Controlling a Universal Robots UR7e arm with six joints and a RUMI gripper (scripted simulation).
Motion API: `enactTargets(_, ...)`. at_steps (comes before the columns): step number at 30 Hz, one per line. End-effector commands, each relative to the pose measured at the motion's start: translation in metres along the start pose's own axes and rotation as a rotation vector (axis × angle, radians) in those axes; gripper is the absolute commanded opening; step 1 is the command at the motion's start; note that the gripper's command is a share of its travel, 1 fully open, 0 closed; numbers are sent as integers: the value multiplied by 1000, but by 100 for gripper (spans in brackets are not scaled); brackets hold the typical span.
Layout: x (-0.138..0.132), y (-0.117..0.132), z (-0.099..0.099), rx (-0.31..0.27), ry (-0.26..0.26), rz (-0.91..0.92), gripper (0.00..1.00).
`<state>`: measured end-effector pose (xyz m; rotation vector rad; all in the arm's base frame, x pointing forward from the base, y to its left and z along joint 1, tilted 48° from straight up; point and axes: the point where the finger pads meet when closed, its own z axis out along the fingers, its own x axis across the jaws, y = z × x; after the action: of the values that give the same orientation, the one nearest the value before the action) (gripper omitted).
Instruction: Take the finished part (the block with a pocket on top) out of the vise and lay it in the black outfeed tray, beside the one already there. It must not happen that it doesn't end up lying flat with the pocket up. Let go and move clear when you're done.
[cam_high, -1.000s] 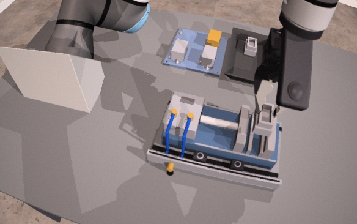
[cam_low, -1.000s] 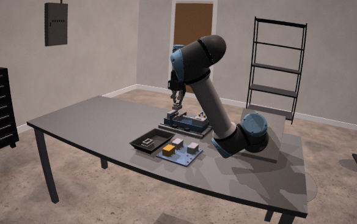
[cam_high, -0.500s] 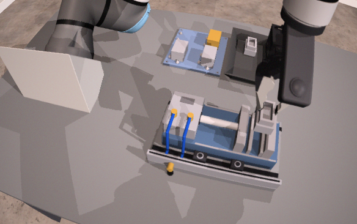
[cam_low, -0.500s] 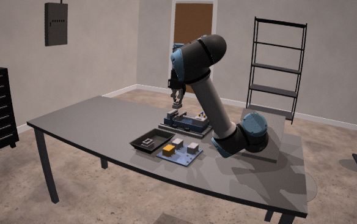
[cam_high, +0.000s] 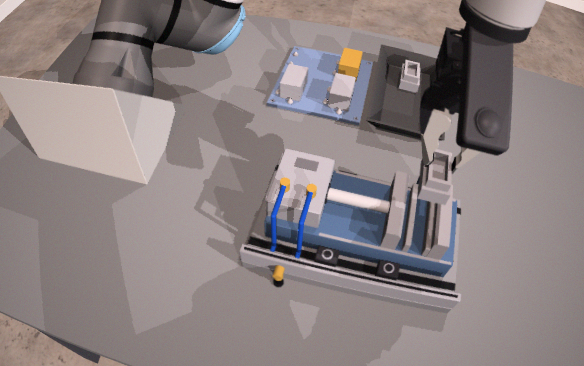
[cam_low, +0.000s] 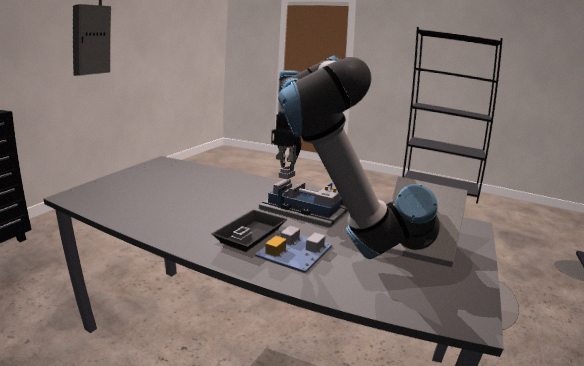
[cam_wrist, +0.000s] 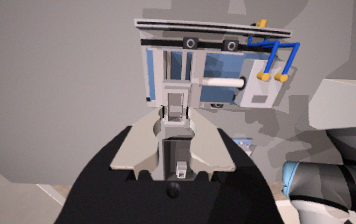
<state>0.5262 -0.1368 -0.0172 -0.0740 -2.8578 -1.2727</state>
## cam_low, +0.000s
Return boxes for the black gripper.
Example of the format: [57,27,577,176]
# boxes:
[271,112,301,171]

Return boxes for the orange block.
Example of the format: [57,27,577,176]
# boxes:
[265,236,286,257]

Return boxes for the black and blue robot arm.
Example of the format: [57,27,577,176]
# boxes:
[278,56,440,259]

